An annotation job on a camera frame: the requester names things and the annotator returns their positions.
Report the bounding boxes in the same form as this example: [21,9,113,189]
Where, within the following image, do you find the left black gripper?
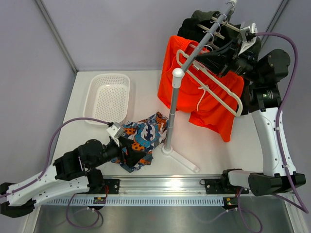
[88,136,146,170]

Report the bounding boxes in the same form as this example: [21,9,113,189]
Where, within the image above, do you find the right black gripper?
[196,39,262,84]

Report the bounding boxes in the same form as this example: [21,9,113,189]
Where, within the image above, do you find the patterned blue orange shorts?
[112,112,169,173]

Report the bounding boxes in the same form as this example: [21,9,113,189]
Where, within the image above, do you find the cream hanger of patterned shorts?
[175,45,243,117]

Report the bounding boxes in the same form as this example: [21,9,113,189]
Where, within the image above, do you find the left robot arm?
[0,137,146,218]

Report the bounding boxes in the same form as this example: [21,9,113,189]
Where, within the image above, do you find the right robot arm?
[196,40,306,196]

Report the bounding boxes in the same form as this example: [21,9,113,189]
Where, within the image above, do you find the black shorts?
[176,18,253,115]

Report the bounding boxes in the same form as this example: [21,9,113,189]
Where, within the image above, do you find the dark green shorts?
[186,10,261,56]

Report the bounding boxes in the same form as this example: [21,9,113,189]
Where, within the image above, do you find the hanger of black shorts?
[197,24,225,49]

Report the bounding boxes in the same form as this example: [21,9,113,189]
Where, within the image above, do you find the hanger of green shorts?
[211,14,241,33]

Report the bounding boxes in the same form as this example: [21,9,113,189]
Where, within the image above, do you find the grey clothes rack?
[161,0,243,173]

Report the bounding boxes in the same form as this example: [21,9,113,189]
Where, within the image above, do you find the white perforated basket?
[83,73,130,127]

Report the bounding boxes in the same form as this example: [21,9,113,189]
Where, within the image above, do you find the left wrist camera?
[106,122,124,147]

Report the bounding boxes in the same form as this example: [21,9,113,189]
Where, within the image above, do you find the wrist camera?
[238,20,258,55]
[106,122,124,147]

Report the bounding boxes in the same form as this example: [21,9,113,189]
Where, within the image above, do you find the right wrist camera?
[238,20,258,55]

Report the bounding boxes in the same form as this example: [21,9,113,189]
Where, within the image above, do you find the aluminium mounting rail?
[31,174,265,197]

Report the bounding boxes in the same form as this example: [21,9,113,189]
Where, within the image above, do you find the white slotted cable duct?
[47,196,224,206]

